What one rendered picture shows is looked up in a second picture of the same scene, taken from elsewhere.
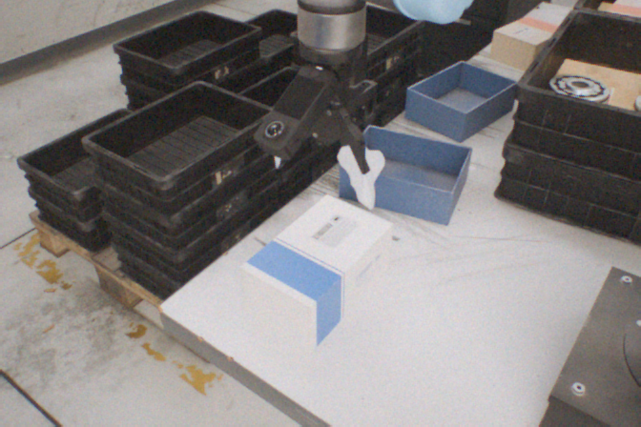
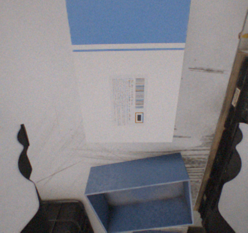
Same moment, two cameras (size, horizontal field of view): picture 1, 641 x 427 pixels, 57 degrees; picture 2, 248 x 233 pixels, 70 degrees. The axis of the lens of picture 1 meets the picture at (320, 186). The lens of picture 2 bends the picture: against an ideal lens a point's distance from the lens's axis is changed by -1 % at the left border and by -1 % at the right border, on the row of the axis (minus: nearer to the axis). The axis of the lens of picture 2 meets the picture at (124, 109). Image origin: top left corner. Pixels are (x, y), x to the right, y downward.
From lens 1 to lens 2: 0.67 m
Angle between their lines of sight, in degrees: 35
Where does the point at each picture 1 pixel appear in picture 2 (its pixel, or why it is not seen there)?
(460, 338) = (8, 81)
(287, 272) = (129, 3)
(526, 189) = (56, 216)
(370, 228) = (100, 126)
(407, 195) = (121, 177)
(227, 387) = not seen: hidden behind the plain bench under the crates
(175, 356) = not seen: hidden behind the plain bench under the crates
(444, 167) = (125, 209)
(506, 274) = (30, 150)
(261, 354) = not seen: outside the picture
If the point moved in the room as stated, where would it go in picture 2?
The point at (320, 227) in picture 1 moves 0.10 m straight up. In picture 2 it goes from (146, 97) to (158, 156)
